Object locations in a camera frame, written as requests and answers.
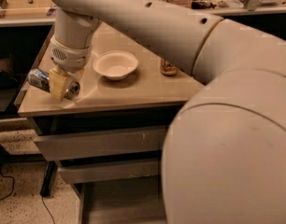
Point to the blue silver redbull can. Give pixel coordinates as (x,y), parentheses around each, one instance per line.
(40,79)

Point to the grey open bottom drawer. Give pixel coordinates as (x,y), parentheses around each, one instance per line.
(123,201)

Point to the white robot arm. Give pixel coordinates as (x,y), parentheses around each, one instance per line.
(224,155)

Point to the grey drawer cabinet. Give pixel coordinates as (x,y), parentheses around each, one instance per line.
(145,98)

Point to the grey top drawer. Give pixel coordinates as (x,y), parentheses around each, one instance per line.
(69,146)

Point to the white paper bowl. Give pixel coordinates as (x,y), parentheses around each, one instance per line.
(115,65)

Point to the gold patterned soda can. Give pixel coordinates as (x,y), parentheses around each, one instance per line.
(167,69)

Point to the grey middle drawer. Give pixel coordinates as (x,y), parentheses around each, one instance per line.
(110,171)

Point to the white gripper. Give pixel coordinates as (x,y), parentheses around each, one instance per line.
(69,57)

